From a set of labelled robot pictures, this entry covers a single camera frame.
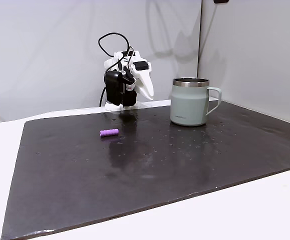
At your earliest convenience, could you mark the purple ribbed pen grip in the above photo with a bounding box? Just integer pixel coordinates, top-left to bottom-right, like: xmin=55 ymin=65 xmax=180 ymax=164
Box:
xmin=99 ymin=128 xmax=120 ymax=138

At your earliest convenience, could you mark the pale green steel-rimmed mug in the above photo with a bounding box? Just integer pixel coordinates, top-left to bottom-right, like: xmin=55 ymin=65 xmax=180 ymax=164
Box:
xmin=169 ymin=77 xmax=223 ymax=127

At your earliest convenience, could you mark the black table mat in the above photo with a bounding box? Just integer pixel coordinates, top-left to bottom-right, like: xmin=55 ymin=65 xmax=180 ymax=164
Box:
xmin=0 ymin=99 xmax=290 ymax=240

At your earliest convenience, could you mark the black camera box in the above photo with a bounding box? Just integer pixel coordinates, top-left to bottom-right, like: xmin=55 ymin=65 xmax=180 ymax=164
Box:
xmin=134 ymin=60 xmax=149 ymax=71

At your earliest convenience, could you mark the black looped cable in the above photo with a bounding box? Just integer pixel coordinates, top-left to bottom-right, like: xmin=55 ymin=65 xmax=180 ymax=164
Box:
xmin=97 ymin=31 xmax=136 ymax=74

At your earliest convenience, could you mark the black power cable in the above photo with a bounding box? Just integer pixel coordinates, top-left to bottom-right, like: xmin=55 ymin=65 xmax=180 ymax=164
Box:
xmin=99 ymin=86 xmax=107 ymax=108

